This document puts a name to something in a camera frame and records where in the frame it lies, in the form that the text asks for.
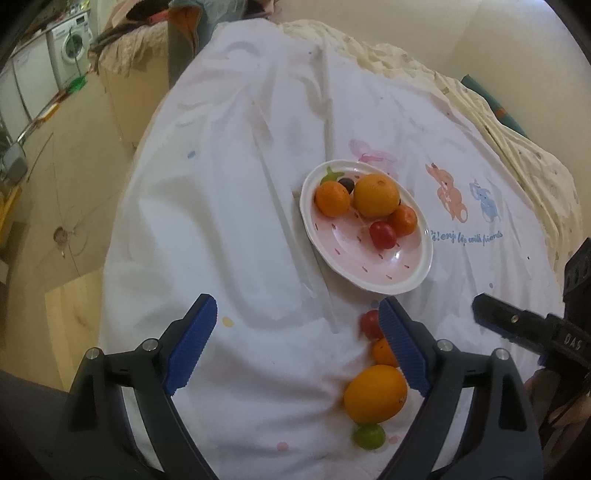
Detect thin wire loop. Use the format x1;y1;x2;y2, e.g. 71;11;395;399
51;203;122;274

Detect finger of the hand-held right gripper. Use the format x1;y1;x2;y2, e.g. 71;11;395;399
472;293;561;357

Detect person's right hand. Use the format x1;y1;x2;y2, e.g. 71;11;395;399
525;367;591;432

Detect large orange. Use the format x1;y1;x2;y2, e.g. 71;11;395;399
353;173;401;219
344;364;409;424

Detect white printed blanket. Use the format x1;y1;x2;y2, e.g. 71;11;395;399
98;18;570;480

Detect pink strawberry-pattern plate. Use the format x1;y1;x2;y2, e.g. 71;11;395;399
299;159;435;295

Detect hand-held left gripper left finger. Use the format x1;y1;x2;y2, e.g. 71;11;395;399
65;294;221;480

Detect red cherry tomato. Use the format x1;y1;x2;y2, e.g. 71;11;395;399
360;310;383;340
369;220;397;250

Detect small tangerine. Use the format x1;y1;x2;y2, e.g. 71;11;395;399
387;204;419;237
314;181;352;219
372;337;399;368

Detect white washing machine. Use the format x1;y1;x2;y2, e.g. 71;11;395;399
48;11;93;90

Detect teal pillow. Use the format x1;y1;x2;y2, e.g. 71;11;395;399
461;74;529;137

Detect green lime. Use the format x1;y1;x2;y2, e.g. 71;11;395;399
353;423;387;450

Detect grey rounded square object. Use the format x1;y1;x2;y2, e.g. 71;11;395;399
0;142;26;183

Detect white kitchen cabinets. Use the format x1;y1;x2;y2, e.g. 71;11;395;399
0;32;61;134

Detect cream floral quilt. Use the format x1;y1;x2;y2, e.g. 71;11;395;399
277;19;583;259

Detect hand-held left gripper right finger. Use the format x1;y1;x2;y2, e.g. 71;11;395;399
376;296;544;480

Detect yellow frame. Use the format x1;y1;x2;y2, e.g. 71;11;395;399
0;185;22;241

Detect cream cabinet with lace cloth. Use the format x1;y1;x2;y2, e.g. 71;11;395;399
90;21;172;149

